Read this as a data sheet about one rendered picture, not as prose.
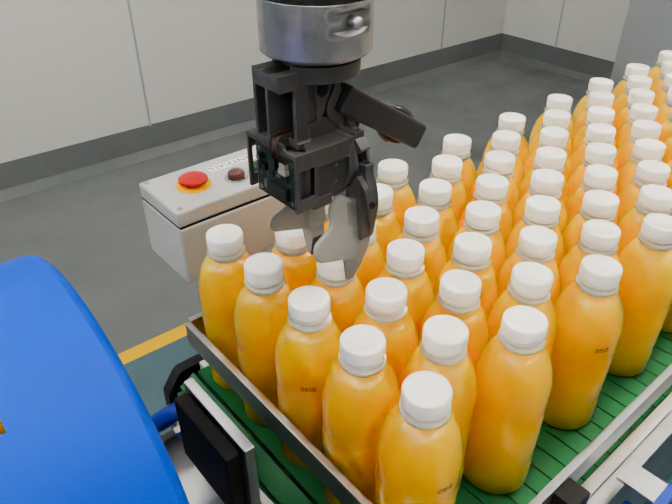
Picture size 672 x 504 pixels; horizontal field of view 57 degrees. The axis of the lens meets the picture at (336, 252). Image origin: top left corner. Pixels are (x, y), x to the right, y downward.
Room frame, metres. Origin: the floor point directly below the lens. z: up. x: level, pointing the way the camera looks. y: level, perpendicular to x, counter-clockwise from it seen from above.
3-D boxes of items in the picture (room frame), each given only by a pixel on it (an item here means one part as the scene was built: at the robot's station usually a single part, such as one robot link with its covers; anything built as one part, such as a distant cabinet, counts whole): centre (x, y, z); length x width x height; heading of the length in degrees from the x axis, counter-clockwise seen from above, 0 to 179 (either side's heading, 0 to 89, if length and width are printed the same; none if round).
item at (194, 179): (0.67, 0.17, 1.11); 0.04 x 0.04 x 0.01
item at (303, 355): (0.44, 0.02, 0.99); 0.07 x 0.07 x 0.19
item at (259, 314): (0.50, 0.07, 0.99); 0.07 x 0.07 x 0.19
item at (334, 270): (0.51, 0.00, 1.09); 0.04 x 0.04 x 0.02
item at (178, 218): (0.70, 0.14, 1.05); 0.20 x 0.10 x 0.10; 130
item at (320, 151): (0.49, 0.02, 1.25); 0.09 x 0.08 x 0.12; 130
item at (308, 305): (0.44, 0.02, 1.09); 0.04 x 0.04 x 0.02
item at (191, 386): (0.35, 0.11, 0.99); 0.10 x 0.02 x 0.12; 40
